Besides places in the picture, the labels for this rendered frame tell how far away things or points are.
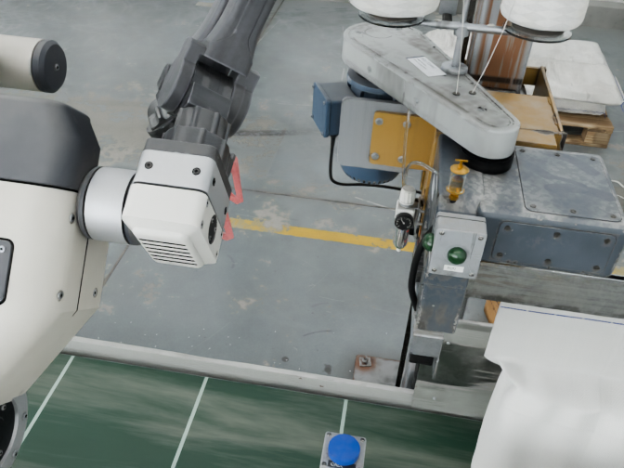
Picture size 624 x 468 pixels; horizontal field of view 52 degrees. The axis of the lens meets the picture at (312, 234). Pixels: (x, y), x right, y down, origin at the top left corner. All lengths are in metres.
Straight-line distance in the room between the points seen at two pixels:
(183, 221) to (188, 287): 2.13
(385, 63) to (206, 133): 0.57
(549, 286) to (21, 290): 0.95
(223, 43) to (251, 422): 1.25
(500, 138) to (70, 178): 0.66
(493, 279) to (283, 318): 1.50
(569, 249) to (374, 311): 1.74
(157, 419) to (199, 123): 1.24
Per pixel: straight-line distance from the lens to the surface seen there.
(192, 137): 0.79
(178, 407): 1.93
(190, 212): 0.72
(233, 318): 2.69
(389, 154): 1.41
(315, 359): 2.54
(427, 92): 1.18
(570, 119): 4.27
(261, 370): 1.95
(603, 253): 1.10
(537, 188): 1.12
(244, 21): 0.86
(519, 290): 1.34
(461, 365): 1.82
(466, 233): 0.99
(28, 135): 0.79
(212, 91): 0.84
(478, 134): 1.10
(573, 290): 1.35
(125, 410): 1.95
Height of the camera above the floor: 1.90
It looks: 38 degrees down
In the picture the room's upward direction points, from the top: 3 degrees clockwise
